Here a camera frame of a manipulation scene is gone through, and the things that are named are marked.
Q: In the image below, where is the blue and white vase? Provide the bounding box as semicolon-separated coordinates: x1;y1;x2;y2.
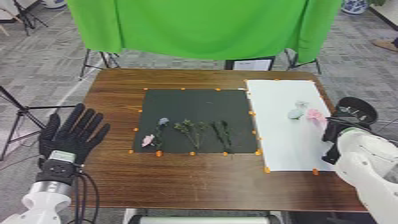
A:
341;0;371;15

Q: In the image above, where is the dark mat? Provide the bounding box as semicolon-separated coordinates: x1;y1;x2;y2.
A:
129;88;262;155

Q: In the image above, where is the white sheet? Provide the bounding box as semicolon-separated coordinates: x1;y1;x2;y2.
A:
243;79;337;173

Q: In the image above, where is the black cable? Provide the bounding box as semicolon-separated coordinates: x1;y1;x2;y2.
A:
69;168;102;224

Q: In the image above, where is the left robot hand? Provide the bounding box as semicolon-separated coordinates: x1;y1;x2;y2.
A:
37;102;113;165

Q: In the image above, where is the white sign board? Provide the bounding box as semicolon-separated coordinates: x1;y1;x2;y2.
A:
223;56;277;71

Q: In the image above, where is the black stand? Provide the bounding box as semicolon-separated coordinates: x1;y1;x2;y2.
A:
8;0;49;37

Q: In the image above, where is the green sprig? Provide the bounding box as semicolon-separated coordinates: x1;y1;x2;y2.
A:
172;118;209;151
209;119;236;153

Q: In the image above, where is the black tripod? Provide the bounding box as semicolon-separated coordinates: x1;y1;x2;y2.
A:
0;84;78;162

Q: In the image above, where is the pink flower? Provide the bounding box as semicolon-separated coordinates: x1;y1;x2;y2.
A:
138;133;158;149
303;108;328;127

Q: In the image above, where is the pale grey bar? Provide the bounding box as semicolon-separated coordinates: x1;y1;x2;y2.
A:
126;214;284;224

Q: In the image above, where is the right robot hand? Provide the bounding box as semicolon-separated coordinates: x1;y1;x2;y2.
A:
321;96;380;134

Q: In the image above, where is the pale blue flower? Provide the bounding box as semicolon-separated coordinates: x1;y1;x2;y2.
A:
285;100;310;121

